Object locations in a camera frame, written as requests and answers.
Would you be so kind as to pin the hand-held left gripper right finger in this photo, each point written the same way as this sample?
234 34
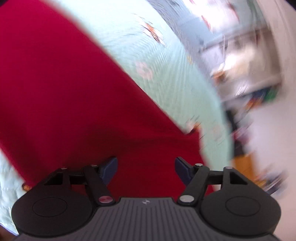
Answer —
182 169

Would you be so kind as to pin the colourful toy pile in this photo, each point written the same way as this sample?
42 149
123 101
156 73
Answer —
263 96

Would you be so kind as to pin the red knit garment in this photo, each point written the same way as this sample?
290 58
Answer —
69 92

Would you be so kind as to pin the mint quilted bedspread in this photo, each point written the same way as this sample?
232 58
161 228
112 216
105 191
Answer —
173 81

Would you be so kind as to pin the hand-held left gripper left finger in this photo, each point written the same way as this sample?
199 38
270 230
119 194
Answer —
109 169

